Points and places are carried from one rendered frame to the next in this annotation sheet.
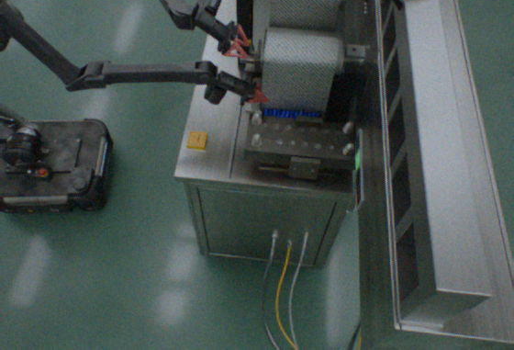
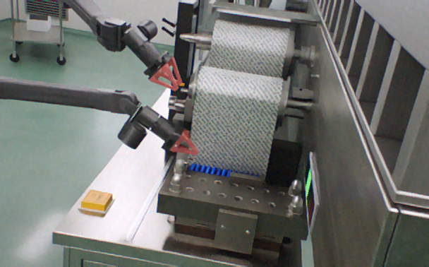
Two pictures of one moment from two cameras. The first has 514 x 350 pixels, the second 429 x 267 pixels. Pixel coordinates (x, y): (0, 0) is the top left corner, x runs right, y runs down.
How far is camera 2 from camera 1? 0.70 m
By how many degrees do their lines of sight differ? 34
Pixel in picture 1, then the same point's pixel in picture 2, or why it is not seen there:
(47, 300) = not seen: outside the picture
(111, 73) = (8, 82)
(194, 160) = (87, 219)
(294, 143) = (224, 196)
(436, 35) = not seen: outside the picture
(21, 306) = not seen: outside the picture
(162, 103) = (61, 251)
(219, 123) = (131, 191)
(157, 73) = (65, 90)
